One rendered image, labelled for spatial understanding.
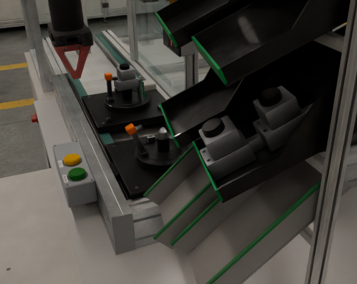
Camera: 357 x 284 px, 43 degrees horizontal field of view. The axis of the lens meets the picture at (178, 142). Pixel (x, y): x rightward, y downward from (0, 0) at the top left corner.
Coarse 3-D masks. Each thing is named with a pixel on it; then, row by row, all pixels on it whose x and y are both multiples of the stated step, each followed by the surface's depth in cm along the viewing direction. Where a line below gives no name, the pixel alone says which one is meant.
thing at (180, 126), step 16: (272, 64) 66; (208, 80) 79; (240, 80) 77; (256, 80) 67; (176, 96) 79; (192, 96) 80; (208, 96) 78; (224, 96) 75; (240, 96) 67; (176, 112) 79; (192, 112) 76; (208, 112) 74; (224, 112) 68; (240, 112) 69; (176, 128) 74; (192, 128) 68; (176, 144) 69
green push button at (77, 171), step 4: (76, 168) 106; (80, 168) 105; (68, 172) 104; (72, 172) 104; (76, 172) 104; (80, 172) 104; (84, 172) 104; (72, 176) 103; (76, 176) 103; (80, 176) 103; (84, 176) 104
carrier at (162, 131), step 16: (160, 128) 106; (112, 144) 116; (128, 144) 115; (144, 144) 111; (160, 144) 106; (112, 160) 109; (128, 160) 109; (144, 160) 105; (160, 160) 105; (176, 160) 104; (128, 176) 102; (144, 176) 102; (160, 176) 102; (128, 192) 98; (144, 192) 97
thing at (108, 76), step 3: (105, 75) 130; (108, 75) 130; (111, 75) 130; (105, 78) 130; (108, 78) 130; (111, 78) 131; (114, 78) 132; (117, 78) 132; (108, 81) 131; (108, 84) 132; (111, 84) 132; (108, 87) 132; (111, 87) 132; (108, 90) 132; (111, 90) 133; (108, 93) 133; (111, 93) 133; (108, 96) 134; (111, 96) 134
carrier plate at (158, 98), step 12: (84, 96) 143; (96, 96) 143; (156, 96) 142; (96, 108) 135; (156, 108) 134; (96, 120) 128; (120, 120) 128; (132, 120) 128; (144, 120) 128; (156, 120) 130
